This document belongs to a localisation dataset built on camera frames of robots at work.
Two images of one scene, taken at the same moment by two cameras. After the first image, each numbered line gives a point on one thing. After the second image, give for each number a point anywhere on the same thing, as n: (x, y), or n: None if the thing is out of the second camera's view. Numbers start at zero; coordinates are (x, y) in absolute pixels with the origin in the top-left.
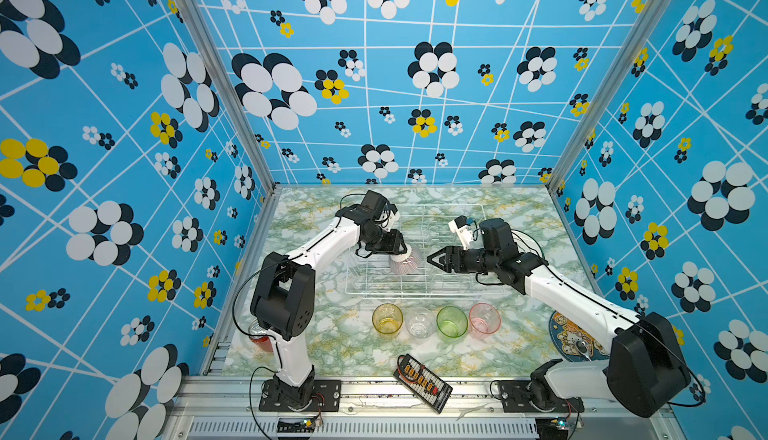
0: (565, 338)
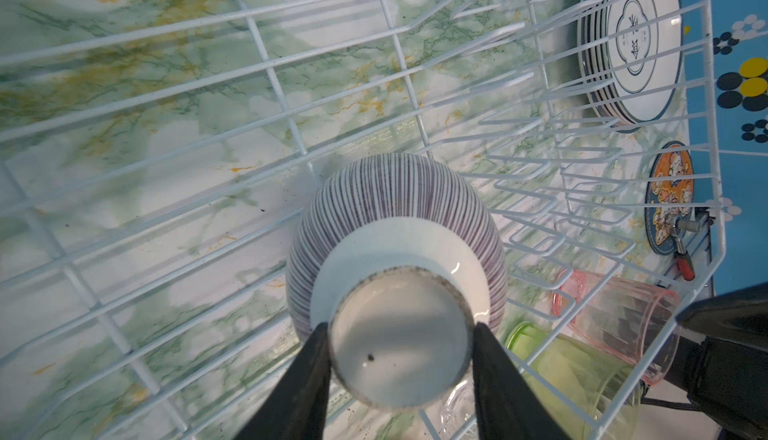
0: (668, 164)
